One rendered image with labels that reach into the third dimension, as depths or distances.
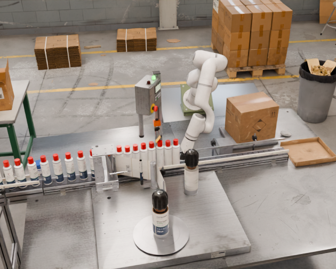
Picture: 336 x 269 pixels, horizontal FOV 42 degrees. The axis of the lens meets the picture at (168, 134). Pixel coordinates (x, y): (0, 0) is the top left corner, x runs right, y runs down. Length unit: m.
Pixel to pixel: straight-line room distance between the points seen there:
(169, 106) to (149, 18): 4.55
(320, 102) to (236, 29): 1.57
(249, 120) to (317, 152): 0.53
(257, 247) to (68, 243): 1.03
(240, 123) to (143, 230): 1.11
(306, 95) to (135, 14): 3.97
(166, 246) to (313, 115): 3.27
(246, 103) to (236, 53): 2.97
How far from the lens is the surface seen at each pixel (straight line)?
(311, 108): 5.22
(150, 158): 2.83
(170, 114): 3.61
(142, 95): 2.63
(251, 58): 6.22
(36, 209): 2.80
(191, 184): 2.63
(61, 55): 6.69
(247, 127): 3.16
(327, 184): 3.00
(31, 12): 8.23
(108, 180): 2.73
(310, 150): 3.29
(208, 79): 2.73
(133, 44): 7.11
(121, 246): 2.41
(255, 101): 3.24
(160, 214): 2.29
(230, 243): 2.42
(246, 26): 6.03
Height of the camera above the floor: 2.62
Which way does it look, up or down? 32 degrees down
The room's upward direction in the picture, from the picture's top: 1 degrees counter-clockwise
